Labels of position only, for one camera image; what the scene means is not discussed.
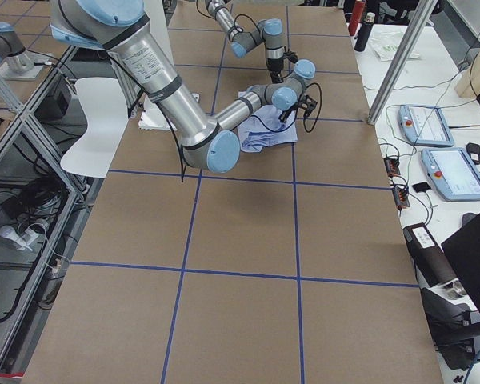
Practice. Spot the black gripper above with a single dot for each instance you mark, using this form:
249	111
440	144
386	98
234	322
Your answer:
274	66
286	110

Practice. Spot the blue striped button shirt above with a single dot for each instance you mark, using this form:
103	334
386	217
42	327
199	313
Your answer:
264	129

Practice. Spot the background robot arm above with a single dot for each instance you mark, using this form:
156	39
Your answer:
16	62

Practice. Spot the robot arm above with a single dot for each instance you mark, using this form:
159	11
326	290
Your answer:
205	142
265	32

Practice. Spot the black water bottle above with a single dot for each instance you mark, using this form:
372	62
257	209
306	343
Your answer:
364	32

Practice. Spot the red bottle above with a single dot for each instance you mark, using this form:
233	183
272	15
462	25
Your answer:
355	17

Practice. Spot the plastic bag with green print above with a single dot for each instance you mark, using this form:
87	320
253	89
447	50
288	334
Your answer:
386	44

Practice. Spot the orange terminal board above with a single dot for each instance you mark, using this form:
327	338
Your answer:
401	197
392	166

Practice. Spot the upper teach pendant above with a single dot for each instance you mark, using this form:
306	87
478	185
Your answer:
424	126

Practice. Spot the teach pendant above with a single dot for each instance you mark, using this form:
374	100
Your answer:
452	173
424	126

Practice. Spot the lower orange terminal board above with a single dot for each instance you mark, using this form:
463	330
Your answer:
401	197

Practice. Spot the white plastic chair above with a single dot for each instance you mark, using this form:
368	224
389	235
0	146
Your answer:
104	106

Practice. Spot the lower teach pendant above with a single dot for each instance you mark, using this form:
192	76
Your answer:
452	173

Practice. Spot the black box under table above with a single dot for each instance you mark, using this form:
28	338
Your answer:
55	103

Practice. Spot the black monitor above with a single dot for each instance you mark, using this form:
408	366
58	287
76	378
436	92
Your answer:
462	250

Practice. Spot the white power strip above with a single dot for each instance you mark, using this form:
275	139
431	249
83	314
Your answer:
21	241

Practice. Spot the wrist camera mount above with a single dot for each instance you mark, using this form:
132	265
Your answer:
290	56
307	103

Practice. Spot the grey aluminium frame post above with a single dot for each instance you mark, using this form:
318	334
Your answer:
409	39

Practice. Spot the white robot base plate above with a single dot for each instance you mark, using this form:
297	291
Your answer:
156	112

